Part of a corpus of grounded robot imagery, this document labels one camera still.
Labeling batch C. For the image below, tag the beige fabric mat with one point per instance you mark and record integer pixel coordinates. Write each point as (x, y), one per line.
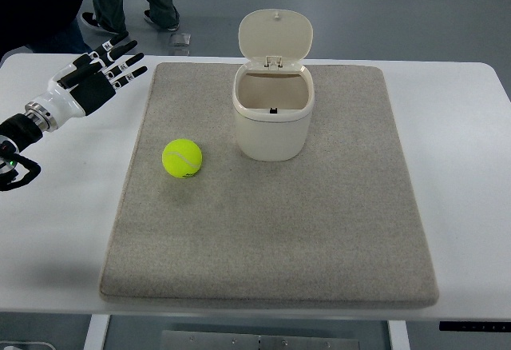
(335, 226)

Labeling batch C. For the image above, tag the white table leg left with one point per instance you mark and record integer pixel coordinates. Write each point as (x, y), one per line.
(97, 332)

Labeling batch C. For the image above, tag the yellow tennis ball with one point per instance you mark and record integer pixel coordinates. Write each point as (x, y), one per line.
(182, 158)

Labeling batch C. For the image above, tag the white table leg right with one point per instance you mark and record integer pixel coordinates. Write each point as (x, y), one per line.
(398, 334)

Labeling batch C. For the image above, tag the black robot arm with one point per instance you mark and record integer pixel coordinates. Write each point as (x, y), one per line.
(18, 133)

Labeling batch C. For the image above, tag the white table leg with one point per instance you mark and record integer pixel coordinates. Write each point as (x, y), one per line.
(398, 334)
(97, 332)

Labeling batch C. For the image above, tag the black table control panel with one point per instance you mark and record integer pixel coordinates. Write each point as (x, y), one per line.
(475, 326)

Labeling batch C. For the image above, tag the cream lidded bin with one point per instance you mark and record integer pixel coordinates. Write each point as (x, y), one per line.
(273, 94)

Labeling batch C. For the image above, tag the metal floor plate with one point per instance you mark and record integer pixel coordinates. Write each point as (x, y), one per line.
(180, 40)

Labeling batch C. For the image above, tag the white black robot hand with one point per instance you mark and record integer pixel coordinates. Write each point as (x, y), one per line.
(86, 84)

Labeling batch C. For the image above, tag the person in dark jacket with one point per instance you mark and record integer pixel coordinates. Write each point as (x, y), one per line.
(43, 26)

